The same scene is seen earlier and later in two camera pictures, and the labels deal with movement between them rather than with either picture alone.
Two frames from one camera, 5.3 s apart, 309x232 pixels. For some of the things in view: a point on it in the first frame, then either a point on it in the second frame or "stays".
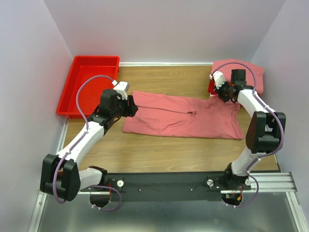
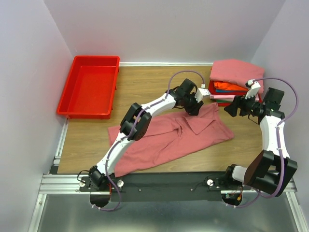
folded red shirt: (211, 87) stays
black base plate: (165, 186) stays
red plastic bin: (89, 95) stays
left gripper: (131, 109) to (193, 110)
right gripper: (224, 99) to (238, 100)
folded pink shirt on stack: (254, 75) stays
